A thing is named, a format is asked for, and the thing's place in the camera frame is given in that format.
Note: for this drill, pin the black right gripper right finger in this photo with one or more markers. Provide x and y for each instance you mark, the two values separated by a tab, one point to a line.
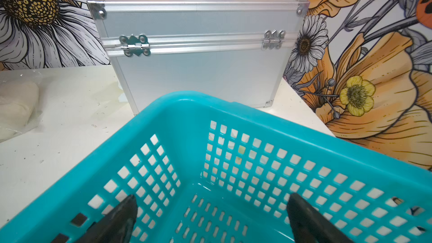
309	226

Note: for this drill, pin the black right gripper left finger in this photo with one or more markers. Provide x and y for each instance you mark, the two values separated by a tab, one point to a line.
116	227

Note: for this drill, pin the teal plastic basket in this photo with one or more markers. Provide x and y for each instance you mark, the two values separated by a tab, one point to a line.
203	170

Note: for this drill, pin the clear plastic bag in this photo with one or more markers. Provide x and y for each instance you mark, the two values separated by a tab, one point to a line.
20	109

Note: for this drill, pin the silver aluminium case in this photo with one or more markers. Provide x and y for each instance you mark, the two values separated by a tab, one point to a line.
235	50

